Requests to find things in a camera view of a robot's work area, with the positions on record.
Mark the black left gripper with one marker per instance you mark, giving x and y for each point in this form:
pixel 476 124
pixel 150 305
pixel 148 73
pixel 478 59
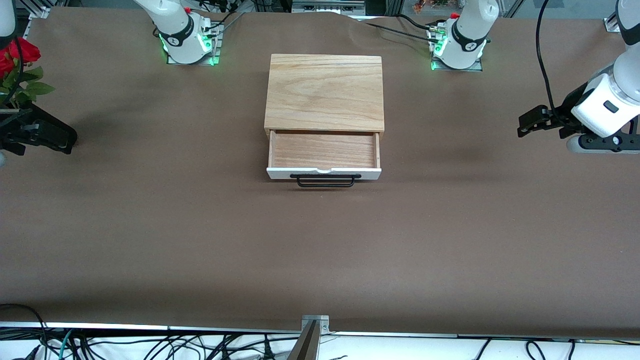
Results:
pixel 564 113

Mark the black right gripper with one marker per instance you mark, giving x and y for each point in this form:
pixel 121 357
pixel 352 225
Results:
pixel 29 121

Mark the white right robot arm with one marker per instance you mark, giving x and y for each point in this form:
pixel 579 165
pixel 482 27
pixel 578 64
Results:
pixel 180 30

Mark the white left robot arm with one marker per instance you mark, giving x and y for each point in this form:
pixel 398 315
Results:
pixel 605 107

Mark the wooden drawer cabinet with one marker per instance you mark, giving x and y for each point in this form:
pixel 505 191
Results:
pixel 325 92

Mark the black cylindrical vase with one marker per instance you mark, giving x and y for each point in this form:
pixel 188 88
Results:
pixel 55 132

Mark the red artificial rose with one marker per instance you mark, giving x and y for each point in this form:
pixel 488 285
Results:
pixel 24 51
pixel 4 64

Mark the brown table mat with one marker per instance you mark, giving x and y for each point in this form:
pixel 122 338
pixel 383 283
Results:
pixel 150 225

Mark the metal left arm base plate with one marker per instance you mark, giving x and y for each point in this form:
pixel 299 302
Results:
pixel 477 66

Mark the aluminium corner bracket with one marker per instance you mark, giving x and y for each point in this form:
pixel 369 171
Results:
pixel 614 24
pixel 40 12

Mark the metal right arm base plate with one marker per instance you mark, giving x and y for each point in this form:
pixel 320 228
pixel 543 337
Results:
pixel 217 55

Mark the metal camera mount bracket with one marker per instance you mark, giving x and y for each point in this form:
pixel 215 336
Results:
pixel 310 345

